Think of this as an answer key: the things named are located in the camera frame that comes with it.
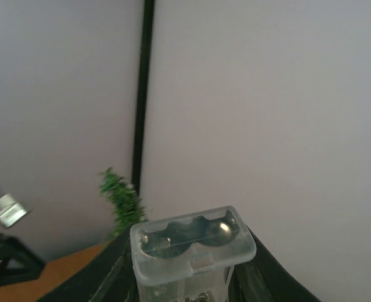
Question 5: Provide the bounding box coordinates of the left back frame post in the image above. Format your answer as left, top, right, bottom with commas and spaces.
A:
131, 0, 156, 193

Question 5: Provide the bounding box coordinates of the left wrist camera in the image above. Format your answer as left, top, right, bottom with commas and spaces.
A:
0, 194, 30, 228

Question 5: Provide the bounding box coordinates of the clear battery box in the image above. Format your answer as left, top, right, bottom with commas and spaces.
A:
130, 206, 257, 301

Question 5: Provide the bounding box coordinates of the small green christmas tree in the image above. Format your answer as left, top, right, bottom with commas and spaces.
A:
99, 167, 148, 237

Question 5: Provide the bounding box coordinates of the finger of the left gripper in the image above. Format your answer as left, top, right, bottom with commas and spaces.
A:
0, 233, 45, 287

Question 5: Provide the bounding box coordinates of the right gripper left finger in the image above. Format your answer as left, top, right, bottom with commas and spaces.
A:
39, 228, 138, 302

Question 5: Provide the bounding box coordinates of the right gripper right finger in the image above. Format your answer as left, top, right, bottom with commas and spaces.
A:
229, 235, 320, 302

